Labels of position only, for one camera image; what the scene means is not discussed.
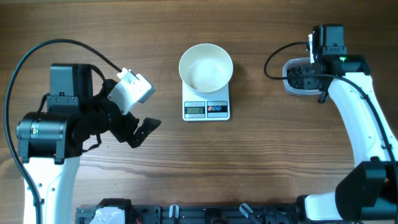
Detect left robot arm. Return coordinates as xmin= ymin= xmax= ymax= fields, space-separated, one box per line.
xmin=16 ymin=63 xmax=160 ymax=223

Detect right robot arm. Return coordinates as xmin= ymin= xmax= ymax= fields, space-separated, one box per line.
xmin=284 ymin=24 xmax=397 ymax=223

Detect white digital kitchen scale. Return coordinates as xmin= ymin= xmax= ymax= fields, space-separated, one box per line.
xmin=182 ymin=83 xmax=231 ymax=122

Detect white bowl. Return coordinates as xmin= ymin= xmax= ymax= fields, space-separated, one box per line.
xmin=178 ymin=43 xmax=234 ymax=95

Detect clear plastic container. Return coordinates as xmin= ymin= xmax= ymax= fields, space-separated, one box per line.
xmin=282 ymin=57 xmax=321 ymax=96

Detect black beans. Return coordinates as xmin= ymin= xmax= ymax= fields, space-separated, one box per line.
xmin=287 ymin=65 xmax=312 ymax=90

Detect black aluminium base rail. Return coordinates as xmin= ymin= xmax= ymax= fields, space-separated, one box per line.
xmin=75 ymin=203 xmax=300 ymax=224

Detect left black camera cable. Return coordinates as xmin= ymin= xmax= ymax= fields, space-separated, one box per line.
xmin=4 ymin=39 xmax=124 ymax=224

